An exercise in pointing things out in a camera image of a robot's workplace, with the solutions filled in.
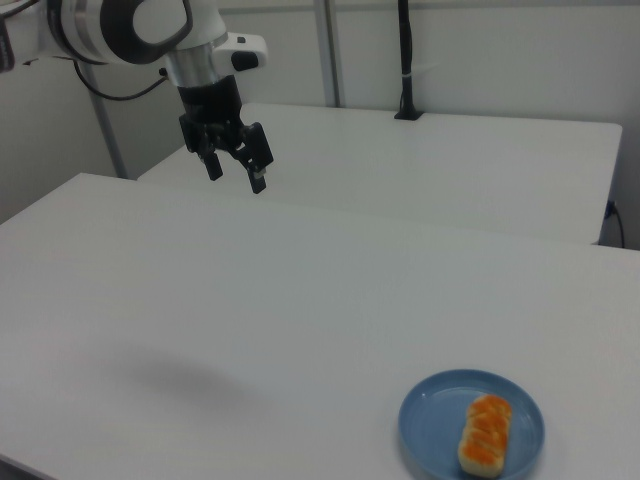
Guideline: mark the blue round plate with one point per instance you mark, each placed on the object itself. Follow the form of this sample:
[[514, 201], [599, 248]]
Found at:
[[430, 420]]

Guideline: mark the grey metal frame post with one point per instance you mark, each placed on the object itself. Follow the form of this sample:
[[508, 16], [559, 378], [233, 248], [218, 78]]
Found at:
[[102, 120], [331, 50]]

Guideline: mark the orange glazed bread piece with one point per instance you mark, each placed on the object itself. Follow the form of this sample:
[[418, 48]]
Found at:
[[486, 435]]

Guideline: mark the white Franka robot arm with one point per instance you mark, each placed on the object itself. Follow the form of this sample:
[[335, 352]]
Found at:
[[200, 20]]

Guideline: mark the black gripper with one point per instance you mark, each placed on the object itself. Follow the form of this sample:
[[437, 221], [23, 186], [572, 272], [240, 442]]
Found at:
[[210, 102]]

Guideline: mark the black camera stand pole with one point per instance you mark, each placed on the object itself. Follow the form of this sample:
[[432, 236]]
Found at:
[[406, 60]]

